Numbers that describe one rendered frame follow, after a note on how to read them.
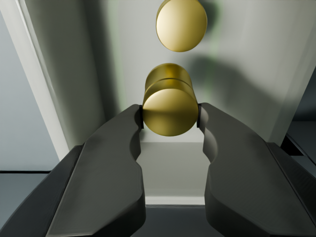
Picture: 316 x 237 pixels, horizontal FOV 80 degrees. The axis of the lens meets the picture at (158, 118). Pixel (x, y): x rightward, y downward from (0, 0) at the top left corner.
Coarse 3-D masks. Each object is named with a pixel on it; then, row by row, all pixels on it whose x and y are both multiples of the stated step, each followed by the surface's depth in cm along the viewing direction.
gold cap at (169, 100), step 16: (160, 64) 14; (176, 64) 14; (160, 80) 11; (176, 80) 11; (144, 96) 12; (160, 96) 10; (176, 96) 10; (192, 96) 11; (144, 112) 11; (160, 112) 11; (176, 112) 11; (192, 112) 11; (160, 128) 12; (176, 128) 12
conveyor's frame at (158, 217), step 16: (288, 128) 22; (304, 128) 22; (288, 144) 25; (304, 144) 19; (0, 176) 28; (16, 176) 28; (32, 176) 28; (0, 192) 26; (16, 192) 26; (0, 208) 24; (160, 208) 24; (176, 208) 24; (192, 208) 24; (0, 224) 22; (144, 224) 22; (160, 224) 22; (176, 224) 22; (192, 224) 22; (208, 224) 22
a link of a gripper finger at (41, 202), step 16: (64, 160) 8; (48, 176) 7; (64, 176) 7; (32, 192) 6; (48, 192) 6; (16, 208) 6; (32, 208) 6; (48, 208) 6; (16, 224) 5; (32, 224) 5; (48, 224) 5
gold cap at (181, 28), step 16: (176, 0) 12; (192, 0) 12; (160, 16) 12; (176, 16) 12; (192, 16) 12; (160, 32) 13; (176, 32) 13; (192, 32) 13; (176, 48) 13; (192, 48) 13
